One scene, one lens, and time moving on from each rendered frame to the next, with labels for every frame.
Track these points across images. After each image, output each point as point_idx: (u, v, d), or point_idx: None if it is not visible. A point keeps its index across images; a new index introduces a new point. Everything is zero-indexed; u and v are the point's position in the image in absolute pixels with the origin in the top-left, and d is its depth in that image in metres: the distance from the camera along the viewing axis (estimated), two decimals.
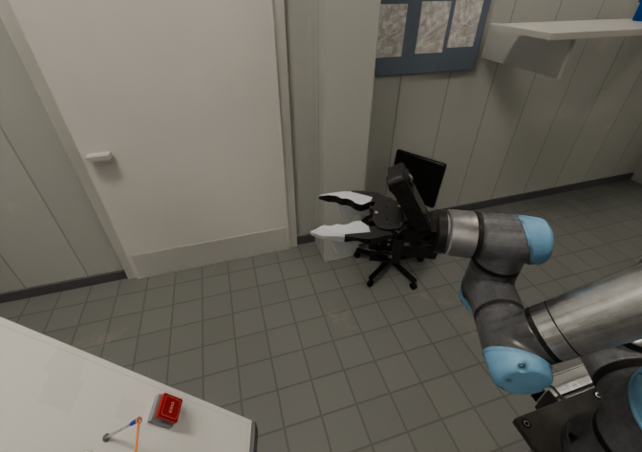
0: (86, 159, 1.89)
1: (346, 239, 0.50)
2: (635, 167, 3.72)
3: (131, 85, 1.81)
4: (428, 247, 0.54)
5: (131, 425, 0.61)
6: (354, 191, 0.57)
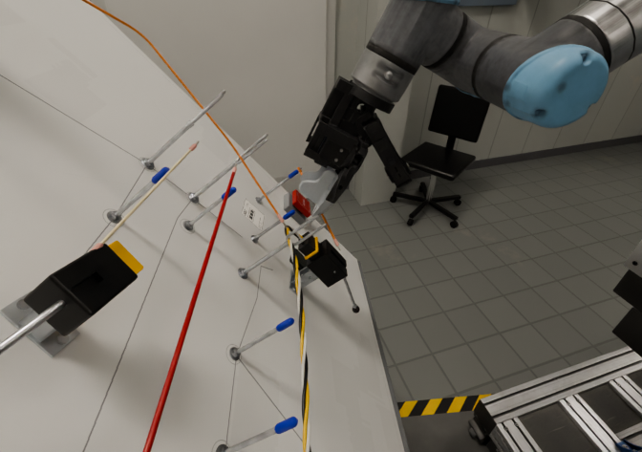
0: None
1: None
2: None
3: (183, 0, 1.79)
4: None
5: (290, 177, 0.59)
6: (336, 200, 0.50)
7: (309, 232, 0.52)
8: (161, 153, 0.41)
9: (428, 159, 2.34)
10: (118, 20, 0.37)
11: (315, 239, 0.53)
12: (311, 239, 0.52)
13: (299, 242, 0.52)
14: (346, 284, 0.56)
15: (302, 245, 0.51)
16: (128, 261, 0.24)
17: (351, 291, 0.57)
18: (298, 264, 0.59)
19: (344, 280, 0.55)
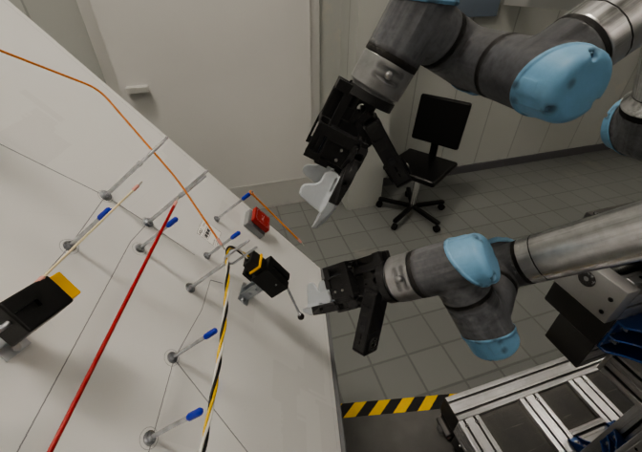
0: (126, 89, 1.95)
1: None
2: None
3: (171, 15, 1.87)
4: None
5: (244, 199, 0.67)
6: (339, 202, 0.48)
7: (254, 250, 0.60)
8: (117, 186, 0.49)
9: (411, 165, 2.41)
10: (76, 80, 0.44)
11: (260, 256, 0.60)
12: (256, 256, 0.59)
13: (245, 258, 0.59)
14: (289, 295, 0.63)
15: (246, 262, 0.58)
16: (67, 288, 0.32)
17: (294, 301, 0.64)
18: (250, 276, 0.67)
19: (288, 291, 0.63)
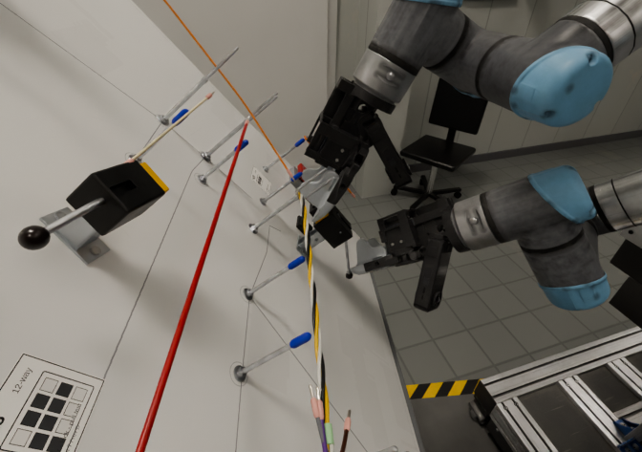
0: None
1: None
2: None
3: None
4: None
5: (297, 145, 0.61)
6: (337, 201, 0.49)
7: None
8: (177, 109, 0.43)
9: (429, 151, 2.36)
10: None
11: None
12: None
13: (310, 206, 0.54)
14: (346, 248, 0.58)
15: (312, 208, 0.53)
16: (156, 181, 0.26)
17: (348, 256, 0.59)
18: None
19: (345, 244, 0.57)
